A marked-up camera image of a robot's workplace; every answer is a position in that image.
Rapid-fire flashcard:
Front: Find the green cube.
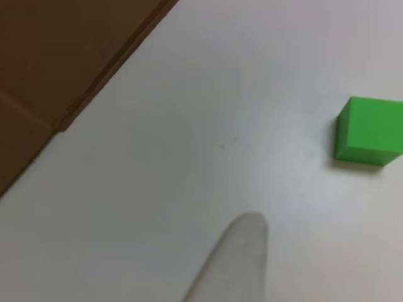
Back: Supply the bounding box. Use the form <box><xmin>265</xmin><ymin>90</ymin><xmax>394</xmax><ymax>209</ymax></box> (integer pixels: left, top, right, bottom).
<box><xmin>333</xmin><ymin>96</ymin><xmax>403</xmax><ymax>167</ymax></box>

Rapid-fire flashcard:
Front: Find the brown cardboard panel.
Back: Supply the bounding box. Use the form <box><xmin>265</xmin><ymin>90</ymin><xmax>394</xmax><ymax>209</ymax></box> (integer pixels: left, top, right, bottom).
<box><xmin>0</xmin><ymin>0</ymin><xmax>180</xmax><ymax>199</ymax></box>

